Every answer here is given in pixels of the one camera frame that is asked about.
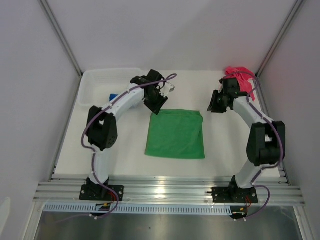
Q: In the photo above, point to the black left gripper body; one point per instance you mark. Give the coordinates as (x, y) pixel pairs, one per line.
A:
(156, 101)

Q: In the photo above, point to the slotted cable duct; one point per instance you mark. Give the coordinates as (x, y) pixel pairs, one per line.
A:
(130, 208)

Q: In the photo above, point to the aluminium frame post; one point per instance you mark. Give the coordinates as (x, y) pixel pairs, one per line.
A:
(284, 29)
(50, 15)

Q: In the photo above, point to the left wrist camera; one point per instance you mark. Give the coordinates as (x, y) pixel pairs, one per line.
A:
(167, 89)

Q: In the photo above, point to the green towel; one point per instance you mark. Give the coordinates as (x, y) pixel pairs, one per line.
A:
(176, 134)

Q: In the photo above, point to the pink towel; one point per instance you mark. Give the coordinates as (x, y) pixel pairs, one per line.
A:
(242, 80)

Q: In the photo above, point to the blue towel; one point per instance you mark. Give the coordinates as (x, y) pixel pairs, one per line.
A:
(112, 96)

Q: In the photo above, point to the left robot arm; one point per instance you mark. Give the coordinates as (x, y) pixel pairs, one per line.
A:
(101, 131)

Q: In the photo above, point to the aluminium frame post right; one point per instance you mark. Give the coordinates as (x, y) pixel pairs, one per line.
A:
(284, 29)

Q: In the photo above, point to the aluminium front rail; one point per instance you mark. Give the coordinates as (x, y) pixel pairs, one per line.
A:
(169, 190)

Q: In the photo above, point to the aluminium frame post left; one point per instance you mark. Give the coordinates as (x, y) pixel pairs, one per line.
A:
(50, 15)

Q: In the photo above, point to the white plastic basket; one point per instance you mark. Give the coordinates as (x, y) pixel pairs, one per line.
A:
(97, 85)

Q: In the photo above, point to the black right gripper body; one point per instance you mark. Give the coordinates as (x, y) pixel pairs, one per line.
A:
(217, 104)

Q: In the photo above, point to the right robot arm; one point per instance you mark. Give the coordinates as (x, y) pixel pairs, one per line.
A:
(267, 138)

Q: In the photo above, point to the aluminium frame rail right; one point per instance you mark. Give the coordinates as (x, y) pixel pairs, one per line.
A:
(264, 102)

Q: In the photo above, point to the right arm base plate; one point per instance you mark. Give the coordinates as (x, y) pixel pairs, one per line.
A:
(238, 196)

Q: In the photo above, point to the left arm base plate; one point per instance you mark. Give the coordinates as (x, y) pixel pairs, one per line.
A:
(98, 193)

